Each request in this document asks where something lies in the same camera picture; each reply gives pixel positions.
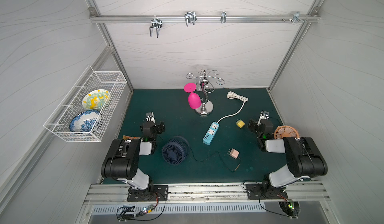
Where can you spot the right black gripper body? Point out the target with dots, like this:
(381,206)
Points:
(254,126)

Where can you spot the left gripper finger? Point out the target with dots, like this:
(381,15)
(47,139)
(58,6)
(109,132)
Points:
(152,116)
(148,116)

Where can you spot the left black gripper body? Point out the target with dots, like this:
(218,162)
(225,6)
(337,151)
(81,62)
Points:
(159,127)

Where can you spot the yellow USB plug adapter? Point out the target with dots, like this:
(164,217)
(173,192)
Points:
(240,123)

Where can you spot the pink USB plug adapter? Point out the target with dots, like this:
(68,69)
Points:
(233,153)

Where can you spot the light blue power strip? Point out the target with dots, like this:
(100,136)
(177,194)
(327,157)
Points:
(210,133)

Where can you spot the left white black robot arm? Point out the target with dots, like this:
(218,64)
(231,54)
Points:
(122,160)

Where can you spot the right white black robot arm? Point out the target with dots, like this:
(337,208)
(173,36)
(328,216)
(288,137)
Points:
(304,159)

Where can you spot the dark blue desk fan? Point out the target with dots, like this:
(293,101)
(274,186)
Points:
(176,150)

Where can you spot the orange snack packet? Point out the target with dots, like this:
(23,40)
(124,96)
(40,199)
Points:
(125,137)

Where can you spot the pink plastic wine glass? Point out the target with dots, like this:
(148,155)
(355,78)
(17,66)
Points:
(193,99)

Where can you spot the chrome glass holder stand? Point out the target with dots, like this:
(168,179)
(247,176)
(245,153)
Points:
(204,87)

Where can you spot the yellow green patterned plate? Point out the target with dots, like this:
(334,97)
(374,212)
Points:
(96,99)

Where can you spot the blue white patterned plate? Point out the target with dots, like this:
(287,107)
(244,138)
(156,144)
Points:
(85,121)

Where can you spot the left double metal hook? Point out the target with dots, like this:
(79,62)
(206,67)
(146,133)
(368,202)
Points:
(156,25)

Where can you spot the double metal hook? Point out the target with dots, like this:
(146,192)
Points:
(156,25)
(190,18)

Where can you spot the middle double metal hook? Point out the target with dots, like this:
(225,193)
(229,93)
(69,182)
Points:
(190,18)

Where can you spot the small single metal hook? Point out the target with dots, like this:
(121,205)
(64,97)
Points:
(223,17)

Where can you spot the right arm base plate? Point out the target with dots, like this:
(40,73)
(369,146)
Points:
(257,191)

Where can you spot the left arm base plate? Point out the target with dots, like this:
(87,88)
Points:
(151,194)

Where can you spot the white wire wall basket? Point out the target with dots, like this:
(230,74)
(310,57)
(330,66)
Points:
(58,123)

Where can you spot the aluminium front rail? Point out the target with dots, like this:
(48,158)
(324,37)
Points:
(177,194)

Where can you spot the aluminium rail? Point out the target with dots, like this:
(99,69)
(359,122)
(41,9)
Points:
(216,18)
(177,194)

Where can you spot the right metal hook bracket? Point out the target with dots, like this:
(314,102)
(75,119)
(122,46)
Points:
(296,19)

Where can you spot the aluminium top rail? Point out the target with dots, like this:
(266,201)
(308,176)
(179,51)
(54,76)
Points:
(216,18)

